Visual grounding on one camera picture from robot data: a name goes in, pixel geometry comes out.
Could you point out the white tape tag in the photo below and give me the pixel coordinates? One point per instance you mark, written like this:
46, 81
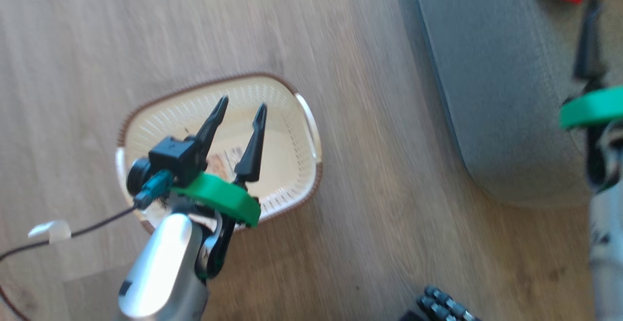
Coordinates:
51, 231

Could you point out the printed sticker label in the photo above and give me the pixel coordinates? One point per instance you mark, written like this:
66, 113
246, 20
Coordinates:
226, 162

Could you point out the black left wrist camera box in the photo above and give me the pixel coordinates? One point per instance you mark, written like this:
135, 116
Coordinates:
173, 160

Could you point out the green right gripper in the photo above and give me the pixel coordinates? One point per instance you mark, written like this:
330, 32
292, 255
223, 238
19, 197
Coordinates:
594, 106

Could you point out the black ridged robot base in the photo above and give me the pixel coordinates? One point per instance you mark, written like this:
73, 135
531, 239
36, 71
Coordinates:
440, 306

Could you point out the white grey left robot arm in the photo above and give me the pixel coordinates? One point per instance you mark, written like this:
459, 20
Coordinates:
160, 267

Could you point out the cream plastic laundry basket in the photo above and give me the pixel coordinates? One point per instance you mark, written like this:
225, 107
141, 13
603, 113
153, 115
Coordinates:
284, 155

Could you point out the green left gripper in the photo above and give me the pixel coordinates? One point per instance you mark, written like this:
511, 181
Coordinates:
224, 199

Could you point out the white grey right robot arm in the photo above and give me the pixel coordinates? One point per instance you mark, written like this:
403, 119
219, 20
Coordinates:
606, 233

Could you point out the grey fabric sofa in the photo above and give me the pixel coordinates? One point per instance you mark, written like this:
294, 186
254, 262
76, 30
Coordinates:
506, 92

